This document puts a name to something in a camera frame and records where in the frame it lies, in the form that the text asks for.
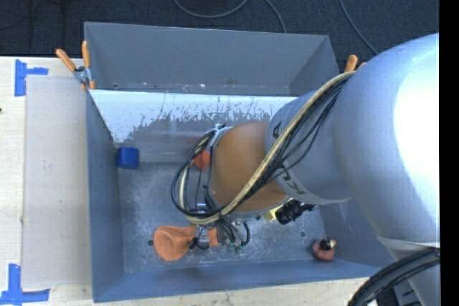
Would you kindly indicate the black cylinder on white bracket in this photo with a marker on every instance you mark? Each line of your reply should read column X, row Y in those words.
column 292, row 212

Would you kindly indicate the small orange ball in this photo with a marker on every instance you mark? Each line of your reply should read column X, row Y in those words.
column 203, row 160

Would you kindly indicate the blue sponge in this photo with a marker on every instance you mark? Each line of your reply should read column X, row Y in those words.
column 127, row 157

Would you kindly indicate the grey metal bin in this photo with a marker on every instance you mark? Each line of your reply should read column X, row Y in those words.
column 150, row 197

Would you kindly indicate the red-brown toy figure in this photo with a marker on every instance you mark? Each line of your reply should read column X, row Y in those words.
column 322, row 250

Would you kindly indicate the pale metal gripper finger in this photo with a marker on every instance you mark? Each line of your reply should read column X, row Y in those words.
column 203, row 233
column 204, row 244

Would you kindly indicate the pale wood flat board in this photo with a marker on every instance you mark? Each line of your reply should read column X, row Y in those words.
column 54, row 172

